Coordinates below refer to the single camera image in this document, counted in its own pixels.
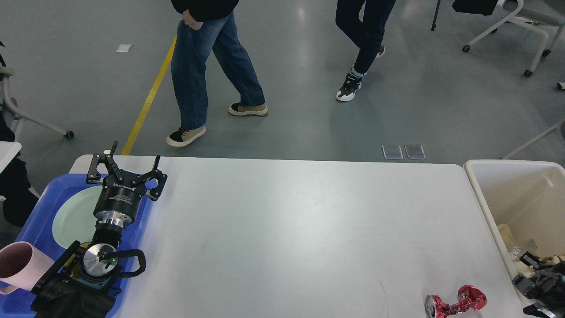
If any brown napkin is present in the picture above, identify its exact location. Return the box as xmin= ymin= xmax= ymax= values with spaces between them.
xmin=541 ymin=255 xmax=564 ymax=265

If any beige plastic bin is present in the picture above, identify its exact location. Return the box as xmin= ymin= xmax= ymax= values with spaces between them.
xmin=463 ymin=159 xmax=565 ymax=315

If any mint green plate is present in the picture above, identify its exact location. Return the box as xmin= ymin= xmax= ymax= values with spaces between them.
xmin=51 ymin=185 xmax=102 ymax=248

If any foil sheet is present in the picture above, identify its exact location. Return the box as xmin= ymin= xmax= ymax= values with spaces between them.
xmin=507 ymin=239 xmax=538 ymax=261

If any pink mug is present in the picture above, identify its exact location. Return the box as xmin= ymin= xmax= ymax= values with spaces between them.
xmin=0 ymin=241 xmax=54 ymax=295

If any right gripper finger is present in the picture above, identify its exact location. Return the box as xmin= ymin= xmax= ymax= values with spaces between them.
xmin=519 ymin=251 xmax=554 ymax=271
xmin=512 ymin=274 xmax=537 ymax=295

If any person in black trousers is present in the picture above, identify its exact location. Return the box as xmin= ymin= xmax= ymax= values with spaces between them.
xmin=0 ymin=110 xmax=39 ymax=228

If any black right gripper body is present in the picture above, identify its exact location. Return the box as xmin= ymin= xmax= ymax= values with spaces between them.
xmin=523 ymin=261 xmax=565 ymax=310

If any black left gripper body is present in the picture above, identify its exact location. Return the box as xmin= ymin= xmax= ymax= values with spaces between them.
xmin=93 ymin=175 xmax=147 ymax=228

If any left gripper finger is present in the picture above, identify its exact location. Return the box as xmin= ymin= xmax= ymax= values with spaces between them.
xmin=132 ymin=156 xmax=168 ymax=201
xmin=85 ymin=142 xmax=124 ymax=186

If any white office chair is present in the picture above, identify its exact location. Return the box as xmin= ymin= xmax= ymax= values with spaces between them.
xmin=462 ymin=0 xmax=565 ymax=77

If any blue plastic tray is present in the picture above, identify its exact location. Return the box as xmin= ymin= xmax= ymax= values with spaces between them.
xmin=0 ymin=174 xmax=154 ymax=318

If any white chair at left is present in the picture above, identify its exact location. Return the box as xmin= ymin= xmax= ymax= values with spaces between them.
xmin=0 ymin=65 xmax=75 ymax=140

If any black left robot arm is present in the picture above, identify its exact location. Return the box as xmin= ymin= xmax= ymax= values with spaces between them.
xmin=31 ymin=142 xmax=168 ymax=318

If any person in blue jeans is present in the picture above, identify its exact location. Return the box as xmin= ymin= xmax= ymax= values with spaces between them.
xmin=166 ymin=0 xmax=268 ymax=148

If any red candy wrapper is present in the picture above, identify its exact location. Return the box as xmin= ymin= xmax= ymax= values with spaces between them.
xmin=425 ymin=284 xmax=488 ymax=318

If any small white side table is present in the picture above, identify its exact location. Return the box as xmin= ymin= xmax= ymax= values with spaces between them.
xmin=0 ymin=141 xmax=22 ymax=173

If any brown paper bag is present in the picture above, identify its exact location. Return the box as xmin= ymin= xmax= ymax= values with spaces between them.
xmin=497 ymin=224 xmax=516 ymax=248

